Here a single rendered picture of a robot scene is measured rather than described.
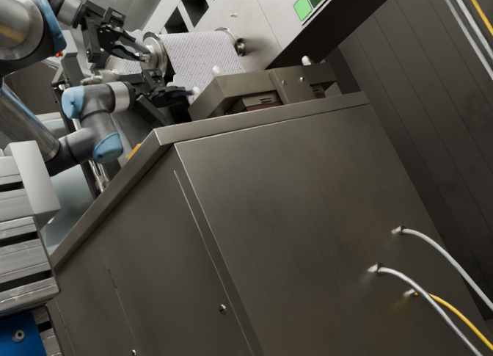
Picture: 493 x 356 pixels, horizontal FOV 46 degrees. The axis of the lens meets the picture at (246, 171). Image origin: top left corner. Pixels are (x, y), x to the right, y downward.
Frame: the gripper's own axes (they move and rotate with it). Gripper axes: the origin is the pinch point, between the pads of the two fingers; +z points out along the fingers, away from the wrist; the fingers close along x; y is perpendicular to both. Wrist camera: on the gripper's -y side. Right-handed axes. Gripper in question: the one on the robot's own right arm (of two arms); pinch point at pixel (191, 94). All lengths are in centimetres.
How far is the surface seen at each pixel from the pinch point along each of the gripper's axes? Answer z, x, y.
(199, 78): 4.6, -0.3, 4.1
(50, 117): 3, 102, 49
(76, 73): -12.9, 33.0, 29.2
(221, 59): 14.9, -0.3, 9.4
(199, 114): -6.4, -7.9, -9.8
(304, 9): 29.4, -24.1, 8.6
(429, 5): 161, 14, 35
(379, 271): 7, -27, -63
